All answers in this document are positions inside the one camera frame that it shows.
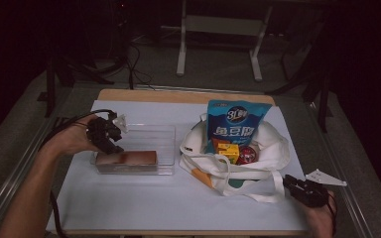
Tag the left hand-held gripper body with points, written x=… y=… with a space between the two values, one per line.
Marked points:
x=101 y=132

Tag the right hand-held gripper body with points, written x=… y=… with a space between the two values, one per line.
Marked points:
x=312 y=195

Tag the brown box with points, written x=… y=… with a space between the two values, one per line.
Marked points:
x=129 y=160

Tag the clear plastic container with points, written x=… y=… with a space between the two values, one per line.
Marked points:
x=152 y=139

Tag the white tote bag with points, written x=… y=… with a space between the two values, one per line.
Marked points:
x=271 y=148

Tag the red round tin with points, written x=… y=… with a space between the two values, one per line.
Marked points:
x=248 y=155

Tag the yellow drink carton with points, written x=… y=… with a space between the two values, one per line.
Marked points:
x=228 y=152

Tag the blue snack bag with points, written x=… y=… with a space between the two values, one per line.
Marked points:
x=238 y=115

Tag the person's right hand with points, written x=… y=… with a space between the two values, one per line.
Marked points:
x=322 y=221

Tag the person's left hand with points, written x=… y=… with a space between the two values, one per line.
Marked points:
x=72 y=139

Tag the wooden table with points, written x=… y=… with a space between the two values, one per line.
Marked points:
x=145 y=95

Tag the black tripod stand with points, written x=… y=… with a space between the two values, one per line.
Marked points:
x=50 y=86

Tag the white table mat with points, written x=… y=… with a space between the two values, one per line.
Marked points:
x=162 y=205

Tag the black metal stand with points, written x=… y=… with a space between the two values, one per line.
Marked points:
x=324 y=99

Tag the white metal stand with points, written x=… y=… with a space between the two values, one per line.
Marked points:
x=218 y=24

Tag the metal floor rail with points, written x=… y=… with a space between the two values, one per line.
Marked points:
x=3 y=191
x=354 y=205

